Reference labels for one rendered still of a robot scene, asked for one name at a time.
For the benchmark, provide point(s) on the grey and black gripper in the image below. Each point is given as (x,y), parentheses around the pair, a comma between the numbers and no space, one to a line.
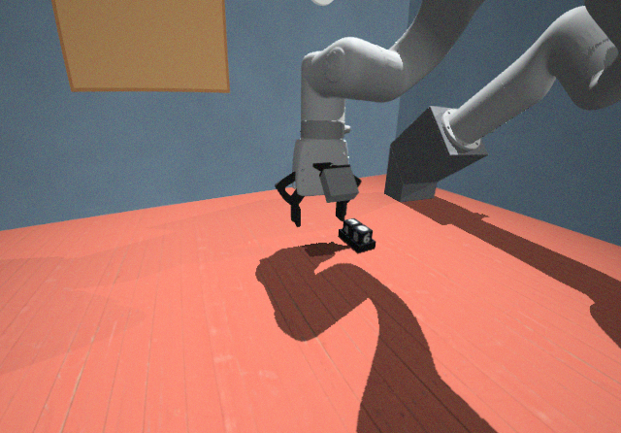
(307,178)

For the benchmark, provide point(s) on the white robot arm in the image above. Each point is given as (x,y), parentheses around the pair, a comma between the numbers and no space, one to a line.
(574,49)

